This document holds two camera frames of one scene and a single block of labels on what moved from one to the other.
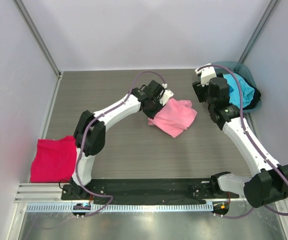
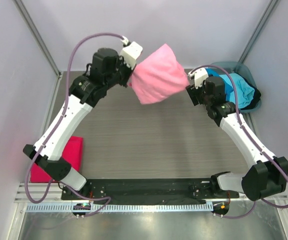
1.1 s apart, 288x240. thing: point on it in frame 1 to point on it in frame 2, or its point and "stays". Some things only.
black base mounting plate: [140, 189] stays
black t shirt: [256, 95] stays
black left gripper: [151, 107] to [128, 74]
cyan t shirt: [247, 92] stays
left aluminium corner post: [39, 38] stays
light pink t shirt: [175, 117] to [158, 75]
